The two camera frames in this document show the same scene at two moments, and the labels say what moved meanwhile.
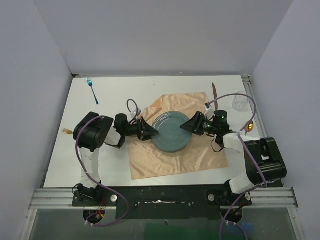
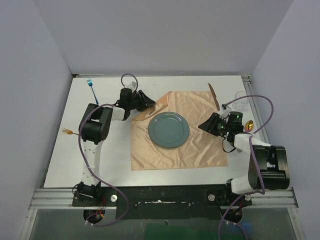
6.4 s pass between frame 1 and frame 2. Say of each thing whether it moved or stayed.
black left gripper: moved
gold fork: stayed
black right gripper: moved
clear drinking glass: stayed
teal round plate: moved
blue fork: stayed
